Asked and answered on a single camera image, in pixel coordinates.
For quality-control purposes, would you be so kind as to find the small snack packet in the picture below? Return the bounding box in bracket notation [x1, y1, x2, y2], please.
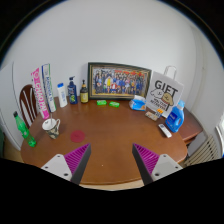
[145, 111, 159, 121]

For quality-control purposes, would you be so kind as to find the blue detergent bottle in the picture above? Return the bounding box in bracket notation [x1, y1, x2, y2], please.
[165, 100, 185, 133]

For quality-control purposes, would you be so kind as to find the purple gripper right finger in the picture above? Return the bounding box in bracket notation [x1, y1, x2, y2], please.
[132, 143, 182, 185]

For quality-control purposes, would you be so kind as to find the dark yellow-label pump bottle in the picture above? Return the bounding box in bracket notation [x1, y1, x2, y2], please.
[80, 80, 88, 103]

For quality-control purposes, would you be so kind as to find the right green soap pack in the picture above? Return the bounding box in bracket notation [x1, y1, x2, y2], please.
[109, 101, 120, 108]

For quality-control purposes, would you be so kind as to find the blue tissue pack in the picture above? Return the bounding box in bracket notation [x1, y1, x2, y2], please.
[129, 95, 146, 111]

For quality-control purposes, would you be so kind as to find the white lotion bottle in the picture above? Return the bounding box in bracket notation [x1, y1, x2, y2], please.
[57, 83, 67, 108]

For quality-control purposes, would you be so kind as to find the white remote control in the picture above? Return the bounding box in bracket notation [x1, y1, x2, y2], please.
[158, 124, 172, 138]

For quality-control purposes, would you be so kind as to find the left green soap pack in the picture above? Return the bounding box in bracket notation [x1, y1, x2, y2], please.
[96, 100, 107, 106]

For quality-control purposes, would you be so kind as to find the green soap pack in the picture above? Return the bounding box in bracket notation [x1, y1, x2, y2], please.
[109, 101, 120, 108]
[96, 100, 107, 106]

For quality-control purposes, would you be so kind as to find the green plastic bottle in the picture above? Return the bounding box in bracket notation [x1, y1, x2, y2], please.
[13, 112, 36, 147]

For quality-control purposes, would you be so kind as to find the patterned ceramic mug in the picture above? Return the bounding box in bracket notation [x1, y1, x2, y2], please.
[42, 119, 60, 139]

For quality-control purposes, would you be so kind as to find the white gift paper bag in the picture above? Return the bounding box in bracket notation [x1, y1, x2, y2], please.
[146, 66, 184, 117]

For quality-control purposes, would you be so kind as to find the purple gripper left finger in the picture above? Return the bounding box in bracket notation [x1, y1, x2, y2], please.
[42, 144, 91, 185]

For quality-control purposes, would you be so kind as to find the blue pump bottle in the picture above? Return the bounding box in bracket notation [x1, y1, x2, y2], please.
[67, 77, 78, 104]

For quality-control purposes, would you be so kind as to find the red round coaster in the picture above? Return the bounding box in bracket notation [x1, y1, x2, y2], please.
[70, 130, 85, 143]

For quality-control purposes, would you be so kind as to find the framed group photo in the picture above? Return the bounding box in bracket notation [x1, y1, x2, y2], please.
[87, 62, 152, 100]

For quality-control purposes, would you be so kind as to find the green white tall box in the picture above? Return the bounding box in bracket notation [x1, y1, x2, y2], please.
[42, 64, 56, 113]

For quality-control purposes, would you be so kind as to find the pink tall box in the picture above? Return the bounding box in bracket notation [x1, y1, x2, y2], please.
[31, 68, 49, 120]

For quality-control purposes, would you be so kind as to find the white radiator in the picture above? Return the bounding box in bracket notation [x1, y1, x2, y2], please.
[183, 135, 219, 167]

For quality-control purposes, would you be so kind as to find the wooden chair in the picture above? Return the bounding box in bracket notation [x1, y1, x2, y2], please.
[19, 84, 37, 127]

